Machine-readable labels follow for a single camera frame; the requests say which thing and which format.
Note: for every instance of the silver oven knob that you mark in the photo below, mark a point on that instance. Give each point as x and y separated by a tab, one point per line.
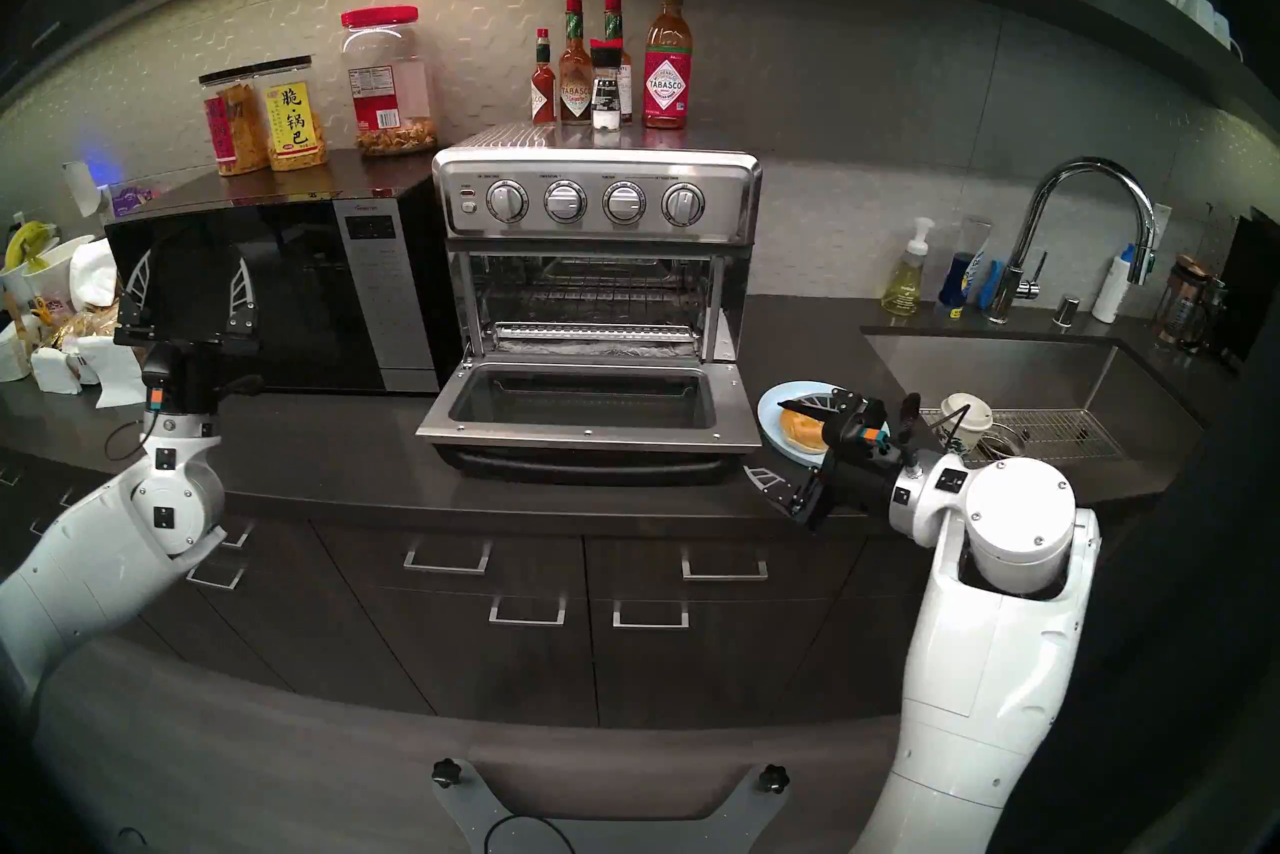
683	205
565	203
624	203
507	203

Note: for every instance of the grey robot mounting plate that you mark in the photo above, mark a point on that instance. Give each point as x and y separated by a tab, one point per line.
465	812

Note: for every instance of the black coffee machine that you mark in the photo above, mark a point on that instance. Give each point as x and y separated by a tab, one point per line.
1255	287

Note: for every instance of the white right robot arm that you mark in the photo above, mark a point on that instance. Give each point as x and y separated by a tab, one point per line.
985	662

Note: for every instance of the stainless steel sink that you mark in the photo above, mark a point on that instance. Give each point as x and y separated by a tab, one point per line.
1010	372

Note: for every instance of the small white container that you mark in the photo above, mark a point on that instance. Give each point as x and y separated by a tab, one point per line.
12	357

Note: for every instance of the golden brown bagel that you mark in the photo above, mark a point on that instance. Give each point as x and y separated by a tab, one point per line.
800	434

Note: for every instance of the small chrome sink fitting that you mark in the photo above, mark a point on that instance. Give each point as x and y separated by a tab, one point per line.
1066	312

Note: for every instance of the blue dish soap bottle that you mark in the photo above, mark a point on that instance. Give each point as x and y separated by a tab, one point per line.
958	280

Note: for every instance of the white bottle blue cap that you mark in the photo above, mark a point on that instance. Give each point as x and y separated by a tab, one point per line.
1110	294

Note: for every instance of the glass copper French press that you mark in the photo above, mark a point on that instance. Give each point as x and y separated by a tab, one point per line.
1183	307

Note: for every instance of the yellow soap pump bottle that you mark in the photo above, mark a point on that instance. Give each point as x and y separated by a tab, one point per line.
903	290

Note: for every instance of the paper cup white lid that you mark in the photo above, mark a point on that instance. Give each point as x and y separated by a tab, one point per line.
965	412

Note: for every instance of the small red hot sauce bottle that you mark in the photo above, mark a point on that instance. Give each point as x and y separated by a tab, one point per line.
544	97

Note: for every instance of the yellow banana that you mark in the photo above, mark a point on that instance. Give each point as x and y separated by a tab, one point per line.
28	244

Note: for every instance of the purple box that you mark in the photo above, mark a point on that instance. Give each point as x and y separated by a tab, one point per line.
132	204

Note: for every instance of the white bowl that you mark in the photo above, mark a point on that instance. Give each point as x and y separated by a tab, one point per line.
55	267

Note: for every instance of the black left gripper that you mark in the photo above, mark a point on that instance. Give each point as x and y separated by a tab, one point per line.
180	377

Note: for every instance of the large orange Tabasco bottle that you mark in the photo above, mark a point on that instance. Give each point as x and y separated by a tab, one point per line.
668	84

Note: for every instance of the black Panasonic microwave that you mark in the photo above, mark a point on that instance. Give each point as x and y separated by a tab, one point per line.
320	312

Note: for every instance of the glass toaster oven door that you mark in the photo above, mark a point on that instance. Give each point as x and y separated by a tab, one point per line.
600	437

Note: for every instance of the clear jar red lid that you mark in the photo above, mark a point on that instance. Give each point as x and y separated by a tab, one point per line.
388	92

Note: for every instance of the chrome gooseneck faucet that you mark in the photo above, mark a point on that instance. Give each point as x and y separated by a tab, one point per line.
1095	165

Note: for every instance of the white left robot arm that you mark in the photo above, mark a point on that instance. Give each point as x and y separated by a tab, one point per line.
80	572

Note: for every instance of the light blue plate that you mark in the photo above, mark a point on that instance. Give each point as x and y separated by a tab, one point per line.
772	422

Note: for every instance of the black star knob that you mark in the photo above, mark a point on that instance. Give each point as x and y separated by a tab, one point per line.
447	773
773	778

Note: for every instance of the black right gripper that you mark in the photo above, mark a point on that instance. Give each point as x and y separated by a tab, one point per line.
860	477

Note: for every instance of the stainless steel toaster oven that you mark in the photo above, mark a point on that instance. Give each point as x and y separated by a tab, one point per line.
600	162

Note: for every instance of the small folded white napkin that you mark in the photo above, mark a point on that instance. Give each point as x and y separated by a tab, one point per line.
55	372

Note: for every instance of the white mug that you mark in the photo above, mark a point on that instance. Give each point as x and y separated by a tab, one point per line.
1222	27
1195	5

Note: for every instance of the snack jar yellow label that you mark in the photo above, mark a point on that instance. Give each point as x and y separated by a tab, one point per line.
293	124

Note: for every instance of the white upright tissue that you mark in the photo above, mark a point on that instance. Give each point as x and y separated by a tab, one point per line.
92	272

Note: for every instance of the medium Tabasco sauce bottle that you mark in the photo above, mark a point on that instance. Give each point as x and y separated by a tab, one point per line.
575	94
613	20

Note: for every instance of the dark wood drawer cabinet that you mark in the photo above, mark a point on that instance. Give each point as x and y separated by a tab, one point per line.
460	662

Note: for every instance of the snack jar red label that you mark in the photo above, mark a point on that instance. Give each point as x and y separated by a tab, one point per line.
235	132

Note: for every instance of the clear bag of bread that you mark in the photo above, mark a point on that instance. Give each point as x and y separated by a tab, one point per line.
85	327

